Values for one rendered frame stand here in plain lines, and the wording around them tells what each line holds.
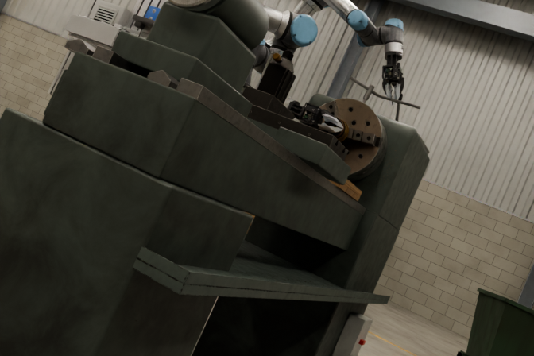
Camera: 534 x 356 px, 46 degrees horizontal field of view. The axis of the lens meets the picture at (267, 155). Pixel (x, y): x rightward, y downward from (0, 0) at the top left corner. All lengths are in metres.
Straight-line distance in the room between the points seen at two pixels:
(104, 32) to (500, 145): 10.86
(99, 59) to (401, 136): 1.56
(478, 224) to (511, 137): 1.79
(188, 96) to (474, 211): 11.39
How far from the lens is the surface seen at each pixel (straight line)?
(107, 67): 1.25
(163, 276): 1.09
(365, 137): 2.39
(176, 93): 1.15
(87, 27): 2.47
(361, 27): 2.61
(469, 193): 12.47
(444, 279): 12.30
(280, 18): 2.39
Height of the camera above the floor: 0.72
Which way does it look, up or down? 4 degrees up
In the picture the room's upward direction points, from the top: 24 degrees clockwise
